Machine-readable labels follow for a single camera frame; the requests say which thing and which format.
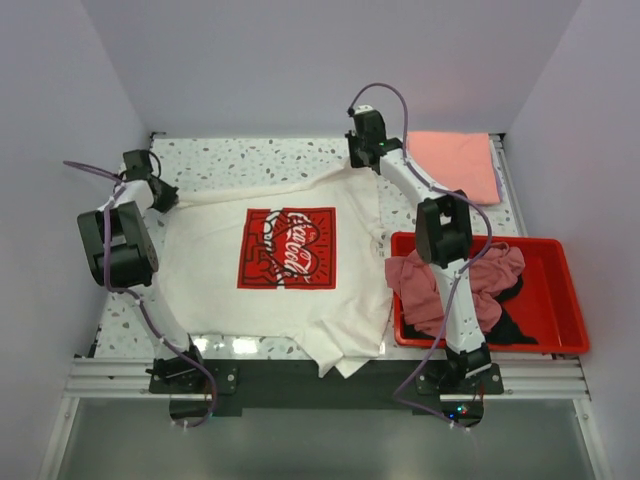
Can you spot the red plastic bin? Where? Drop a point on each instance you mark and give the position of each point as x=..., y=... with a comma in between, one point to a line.
x=546, y=307

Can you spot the dusty pink crumpled t shirt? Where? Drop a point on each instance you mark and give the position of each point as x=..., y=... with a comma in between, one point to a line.
x=494, y=278

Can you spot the folded salmon pink t shirt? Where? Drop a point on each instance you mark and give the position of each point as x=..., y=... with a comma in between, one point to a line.
x=458, y=161

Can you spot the white printed t shirt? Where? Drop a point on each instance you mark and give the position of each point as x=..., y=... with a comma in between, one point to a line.
x=297, y=261

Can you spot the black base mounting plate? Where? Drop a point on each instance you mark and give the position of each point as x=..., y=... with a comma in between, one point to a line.
x=228, y=388

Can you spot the black t shirt in bin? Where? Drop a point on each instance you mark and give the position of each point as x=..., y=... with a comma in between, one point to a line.
x=423, y=312

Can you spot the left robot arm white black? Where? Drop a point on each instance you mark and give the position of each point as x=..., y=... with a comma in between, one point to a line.
x=123, y=259

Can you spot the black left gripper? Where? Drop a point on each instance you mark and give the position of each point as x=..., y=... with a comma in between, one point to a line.
x=170, y=198

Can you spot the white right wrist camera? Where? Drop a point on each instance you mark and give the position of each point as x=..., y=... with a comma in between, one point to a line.
x=363, y=109

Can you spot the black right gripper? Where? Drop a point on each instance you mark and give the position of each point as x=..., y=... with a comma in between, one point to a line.
x=355, y=161

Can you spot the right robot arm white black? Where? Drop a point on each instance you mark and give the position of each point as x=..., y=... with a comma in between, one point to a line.
x=443, y=237

